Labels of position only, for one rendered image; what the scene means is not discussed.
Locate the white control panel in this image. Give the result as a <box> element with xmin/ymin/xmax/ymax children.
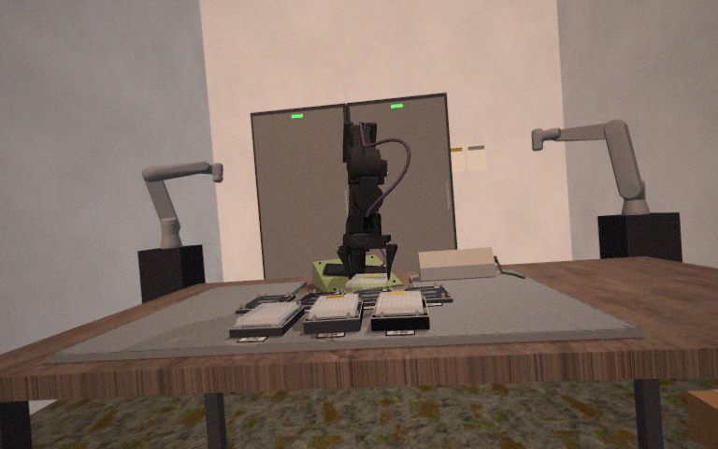
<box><xmin>417</xmin><ymin>247</ymin><xmax>509</xmax><ymax>281</ymax></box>

